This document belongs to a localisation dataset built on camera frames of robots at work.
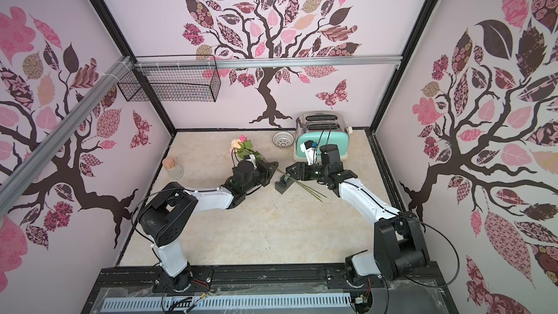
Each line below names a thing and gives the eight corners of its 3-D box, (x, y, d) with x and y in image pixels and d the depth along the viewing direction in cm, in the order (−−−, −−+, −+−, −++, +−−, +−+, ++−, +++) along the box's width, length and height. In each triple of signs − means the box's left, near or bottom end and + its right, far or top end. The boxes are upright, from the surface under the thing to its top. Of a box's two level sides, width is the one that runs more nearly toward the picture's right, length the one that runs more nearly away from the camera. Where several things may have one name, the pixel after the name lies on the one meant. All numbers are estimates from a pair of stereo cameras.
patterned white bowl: (272, 147, 114) (271, 141, 111) (272, 137, 119) (272, 131, 116) (293, 147, 114) (294, 141, 111) (293, 137, 119) (293, 131, 116)
